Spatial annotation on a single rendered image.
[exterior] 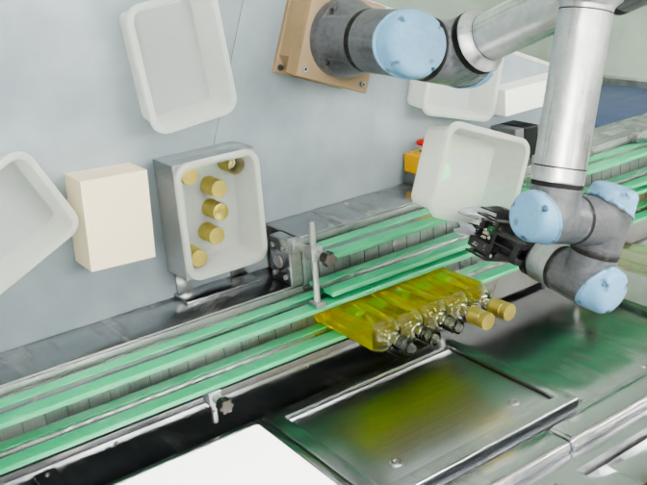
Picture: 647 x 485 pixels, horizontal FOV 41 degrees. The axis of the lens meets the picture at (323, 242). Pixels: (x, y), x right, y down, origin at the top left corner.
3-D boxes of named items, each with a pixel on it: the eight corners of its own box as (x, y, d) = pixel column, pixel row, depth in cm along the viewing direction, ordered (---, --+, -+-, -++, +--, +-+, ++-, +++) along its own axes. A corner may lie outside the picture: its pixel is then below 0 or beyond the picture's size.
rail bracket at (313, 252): (290, 297, 168) (328, 317, 158) (283, 215, 162) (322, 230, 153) (302, 293, 170) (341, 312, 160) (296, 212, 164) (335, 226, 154)
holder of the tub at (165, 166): (171, 295, 168) (191, 308, 162) (152, 159, 159) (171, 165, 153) (247, 271, 177) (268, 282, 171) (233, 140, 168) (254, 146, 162)
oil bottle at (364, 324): (314, 321, 174) (382, 358, 157) (312, 295, 172) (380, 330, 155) (337, 313, 177) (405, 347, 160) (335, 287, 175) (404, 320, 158)
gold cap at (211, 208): (200, 200, 164) (211, 205, 161) (217, 196, 166) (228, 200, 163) (202, 217, 166) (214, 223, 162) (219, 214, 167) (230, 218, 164)
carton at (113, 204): (75, 261, 155) (91, 271, 149) (64, 173, 150) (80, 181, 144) (138, 245, 161) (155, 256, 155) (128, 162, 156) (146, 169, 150)
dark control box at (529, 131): (488, 157, 211) (515, 163, 205) (488, 125, 208) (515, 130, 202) (512, 150, 215) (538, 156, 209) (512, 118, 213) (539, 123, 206)
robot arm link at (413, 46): (352, 1, 154) (401, 3, 143) (409, 14, 162) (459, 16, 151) (342, 69, 156) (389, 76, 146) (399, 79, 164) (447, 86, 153)
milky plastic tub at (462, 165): (418, 113, 156) (452, 118, 149) (499, 135, 170) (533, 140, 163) (396, 207, 158) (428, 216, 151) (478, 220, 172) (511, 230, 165)
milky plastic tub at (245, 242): (168, 271, 166) (190, 284, 159) (152, 158, 158) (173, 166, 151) (245, 248, 175) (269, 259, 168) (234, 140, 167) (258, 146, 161)
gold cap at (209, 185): (198, 177, 163) (210, 182, 160) (215, 173, 165) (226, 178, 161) (200, 195, 164) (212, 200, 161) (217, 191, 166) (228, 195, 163)
